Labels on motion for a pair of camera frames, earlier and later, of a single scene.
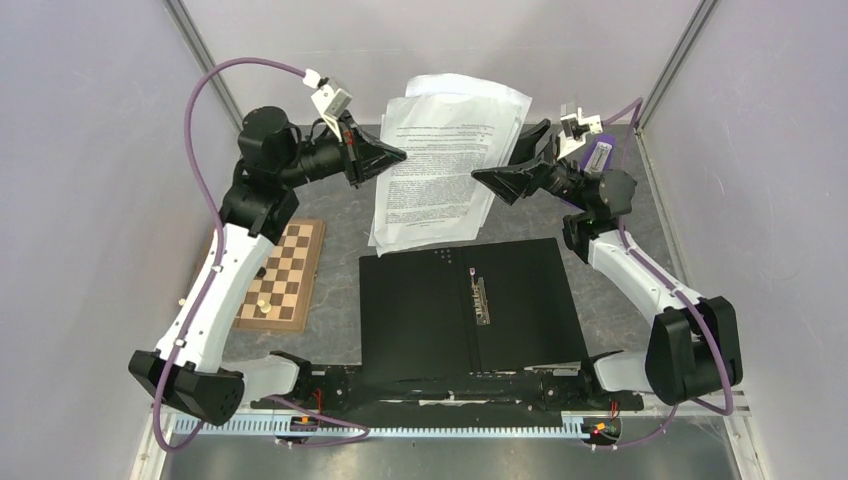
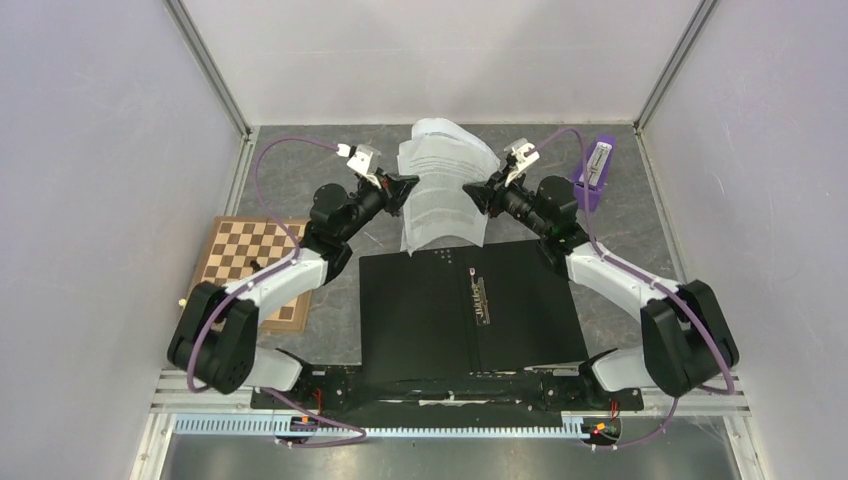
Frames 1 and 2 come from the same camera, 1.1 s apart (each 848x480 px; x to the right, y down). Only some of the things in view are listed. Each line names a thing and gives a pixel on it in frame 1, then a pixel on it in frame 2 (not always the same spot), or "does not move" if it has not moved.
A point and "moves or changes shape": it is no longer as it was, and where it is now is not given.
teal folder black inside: x=494 y=307 does not move
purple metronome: x=600 y=154 does not move
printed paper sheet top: x=432 y=196 moves or changes shape
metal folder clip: x=480 y=299 does not move
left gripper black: x=363 y=157 → x=394 y=191
